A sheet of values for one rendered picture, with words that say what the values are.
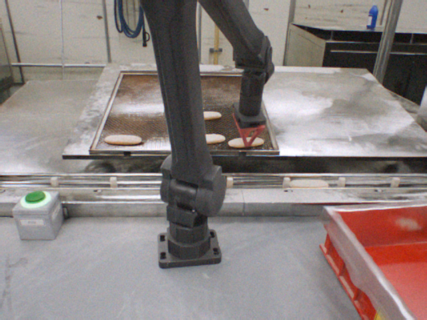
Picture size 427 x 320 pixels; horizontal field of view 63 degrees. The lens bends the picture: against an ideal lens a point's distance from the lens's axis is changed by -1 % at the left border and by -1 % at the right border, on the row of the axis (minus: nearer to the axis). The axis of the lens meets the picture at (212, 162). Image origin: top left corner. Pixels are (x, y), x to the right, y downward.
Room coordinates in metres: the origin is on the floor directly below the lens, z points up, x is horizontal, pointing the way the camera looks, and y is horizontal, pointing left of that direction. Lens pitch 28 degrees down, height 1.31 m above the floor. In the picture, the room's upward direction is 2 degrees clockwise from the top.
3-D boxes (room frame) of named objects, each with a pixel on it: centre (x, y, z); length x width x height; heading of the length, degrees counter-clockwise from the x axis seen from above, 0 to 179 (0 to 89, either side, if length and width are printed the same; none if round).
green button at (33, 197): (0.58, 0.35, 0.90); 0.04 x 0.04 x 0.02
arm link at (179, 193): (0.55, 0.04, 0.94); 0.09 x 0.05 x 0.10; 157
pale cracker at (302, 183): (0.75, -0.24, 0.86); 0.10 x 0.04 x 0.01; 94
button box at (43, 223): (0.58, 0.35, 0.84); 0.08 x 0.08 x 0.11; 4
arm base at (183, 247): (0.53, 0.04, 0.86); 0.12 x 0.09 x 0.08; 100
